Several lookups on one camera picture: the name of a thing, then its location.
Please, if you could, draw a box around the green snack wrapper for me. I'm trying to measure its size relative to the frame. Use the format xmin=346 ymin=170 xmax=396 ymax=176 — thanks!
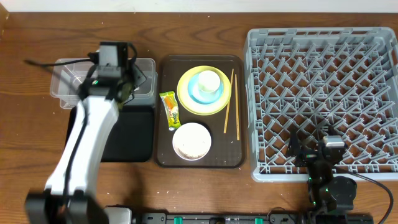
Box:
xmin=159 ymin=91 xmax=181 ymax=131

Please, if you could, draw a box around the white bowl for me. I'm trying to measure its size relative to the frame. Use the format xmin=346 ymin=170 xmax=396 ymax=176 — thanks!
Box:
xmin=172 ymin=123 xmax=212 ymax=161

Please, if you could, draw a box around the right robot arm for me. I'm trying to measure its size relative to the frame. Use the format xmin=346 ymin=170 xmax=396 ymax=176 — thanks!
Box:
xmin=287 ymin=128 xmax=357 ymax=223

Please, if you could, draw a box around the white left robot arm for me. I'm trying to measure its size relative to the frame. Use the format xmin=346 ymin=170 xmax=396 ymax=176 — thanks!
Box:
xmin=25 ymin=58 xmax=137 ymax=223

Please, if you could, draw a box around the clear plastic waste bin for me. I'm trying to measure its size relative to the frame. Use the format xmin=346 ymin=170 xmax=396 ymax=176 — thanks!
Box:
xmin=49 ymin=57 xmax=159 ymax=110

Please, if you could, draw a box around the grey dishwasher rack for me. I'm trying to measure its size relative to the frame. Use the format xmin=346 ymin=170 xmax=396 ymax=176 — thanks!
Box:
xmin=244 ymin=27 xmax=397 ymax=182

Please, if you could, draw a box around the light blue small plate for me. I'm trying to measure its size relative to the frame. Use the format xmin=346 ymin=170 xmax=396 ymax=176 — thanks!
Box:
xmin=188 ymin=73 xmax=223 ymax=105

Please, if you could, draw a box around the black rectangular tray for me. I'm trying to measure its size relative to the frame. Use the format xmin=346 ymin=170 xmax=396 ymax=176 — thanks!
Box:
xmin=63 ymin=105 xmax=155 ymax=163

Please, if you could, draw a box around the yellow plate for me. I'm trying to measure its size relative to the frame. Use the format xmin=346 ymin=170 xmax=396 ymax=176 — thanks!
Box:
xmin=177 ymin=65 xmax=231 ymax=116

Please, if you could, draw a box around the white paper cup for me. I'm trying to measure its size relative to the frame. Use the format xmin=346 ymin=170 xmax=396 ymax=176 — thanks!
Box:
xmin=197 ymin=70 xmax=221 ymax=93

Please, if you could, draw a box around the dark brown serving tray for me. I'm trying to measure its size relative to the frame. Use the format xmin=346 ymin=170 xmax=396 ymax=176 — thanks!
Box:
xmin=154 ymin=55 xmax=247 ymax=169

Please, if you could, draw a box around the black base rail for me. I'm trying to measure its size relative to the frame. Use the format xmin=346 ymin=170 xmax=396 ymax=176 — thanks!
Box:
xmin=132 ymin=213 xmax=374 ymax=224

